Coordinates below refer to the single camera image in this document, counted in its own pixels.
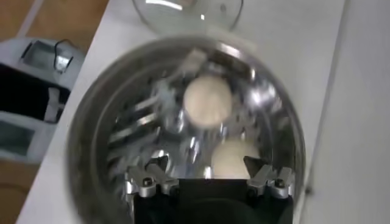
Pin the white steamed baozi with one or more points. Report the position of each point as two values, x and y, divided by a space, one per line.
228 158
207 100

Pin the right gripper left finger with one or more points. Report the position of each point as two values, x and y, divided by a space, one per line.
158 179

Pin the white and black robot base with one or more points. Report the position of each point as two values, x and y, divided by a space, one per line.
21 91

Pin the round glass lid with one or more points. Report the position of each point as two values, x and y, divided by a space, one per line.
182 15

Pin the stainless steel steamer basket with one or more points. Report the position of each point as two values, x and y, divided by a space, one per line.
100 121

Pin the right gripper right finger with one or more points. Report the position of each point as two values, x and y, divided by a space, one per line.
263 178

